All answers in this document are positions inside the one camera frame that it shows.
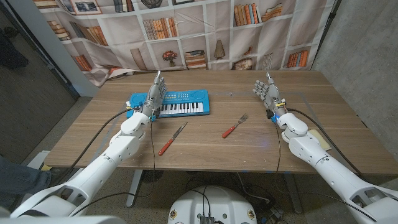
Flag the blue toy piano keyboard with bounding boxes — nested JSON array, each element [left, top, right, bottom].
[[126, 89, 211, 119]]

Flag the red-handled table knife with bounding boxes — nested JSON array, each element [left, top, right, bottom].
[[157, 121, 188, 157]]

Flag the beige flat pad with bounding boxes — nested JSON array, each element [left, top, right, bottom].
[[307, 129, 332, 152]]

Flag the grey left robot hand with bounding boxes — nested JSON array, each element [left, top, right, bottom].
[[141, 70, 168, 121]]

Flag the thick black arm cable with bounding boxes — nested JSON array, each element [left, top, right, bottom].
[[286, 107, 368, 182], [54, 107, 135, 187]]

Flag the red-handled fork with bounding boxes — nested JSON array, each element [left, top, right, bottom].
[[221, 113, 249, 139]]

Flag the thin dark arm cable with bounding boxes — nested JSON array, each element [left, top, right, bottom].
[[274, 121, 379, 222], [70, 120, 156, 217]]

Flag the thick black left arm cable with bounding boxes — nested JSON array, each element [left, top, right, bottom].
[[54, 107, 135, 187]]

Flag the grey table leg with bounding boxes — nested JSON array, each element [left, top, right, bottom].
[[283, 172, 303, 214]]

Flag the thin dark left arm cable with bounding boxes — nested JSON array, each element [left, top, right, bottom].
[[70, 120, 156, 217]]

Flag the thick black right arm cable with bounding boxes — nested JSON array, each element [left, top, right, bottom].
[[286, 107, 368, 182]]

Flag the white floor board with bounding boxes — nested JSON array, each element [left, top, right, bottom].
[[23, 150, 52, 175]]

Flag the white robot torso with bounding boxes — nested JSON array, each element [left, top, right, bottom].
[[167, 185, 258, 224]]

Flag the person in blue jeans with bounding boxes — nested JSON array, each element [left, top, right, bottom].
[[0, 155, 52, 209]]

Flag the white table leg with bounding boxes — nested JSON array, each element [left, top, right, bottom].
[[126, 169, 144, 208]]

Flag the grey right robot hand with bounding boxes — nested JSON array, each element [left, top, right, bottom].
[[252, 72, 287, 118]]

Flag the black backdrop stand pole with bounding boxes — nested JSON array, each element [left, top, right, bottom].
[[310, 0, 343, 70]]

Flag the thin dark right arm cable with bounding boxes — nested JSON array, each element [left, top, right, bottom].
[[274, 121, 379, 222]]

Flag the printed bookshelf backdrop cloth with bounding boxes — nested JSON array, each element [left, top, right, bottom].
[[32, 0, 338, 88]]

